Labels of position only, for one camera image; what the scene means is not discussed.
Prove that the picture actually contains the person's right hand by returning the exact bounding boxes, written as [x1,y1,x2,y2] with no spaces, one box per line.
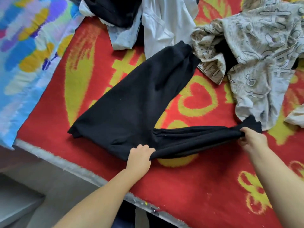
[238,127,269,158]

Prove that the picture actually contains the person's right forearm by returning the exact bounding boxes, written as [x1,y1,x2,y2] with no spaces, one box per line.
[248,145,304,228]

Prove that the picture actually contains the person's blue trousers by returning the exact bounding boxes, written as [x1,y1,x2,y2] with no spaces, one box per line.
[111,199,179,228]

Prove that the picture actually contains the blue patterned pillow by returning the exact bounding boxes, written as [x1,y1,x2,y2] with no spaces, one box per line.
[0,0,86,150]

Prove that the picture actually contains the grey wardrobe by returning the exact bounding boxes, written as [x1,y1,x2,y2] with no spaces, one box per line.
[0,172,47,228]

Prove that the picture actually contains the black trousers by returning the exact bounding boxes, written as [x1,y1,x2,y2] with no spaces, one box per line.
[68,41,263,161]

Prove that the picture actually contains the pile of mixed clothes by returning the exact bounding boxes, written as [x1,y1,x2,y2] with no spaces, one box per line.
[66,0,304,131]

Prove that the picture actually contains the person's left forearm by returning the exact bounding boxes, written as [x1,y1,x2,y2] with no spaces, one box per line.
[52,168,143,228]

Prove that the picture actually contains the person's left hand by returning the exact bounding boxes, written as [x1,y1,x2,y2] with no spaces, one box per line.
[125,144,156,182]

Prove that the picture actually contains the red and yellow blanket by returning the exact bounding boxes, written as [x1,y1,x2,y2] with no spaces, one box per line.
[14,0,304,228]

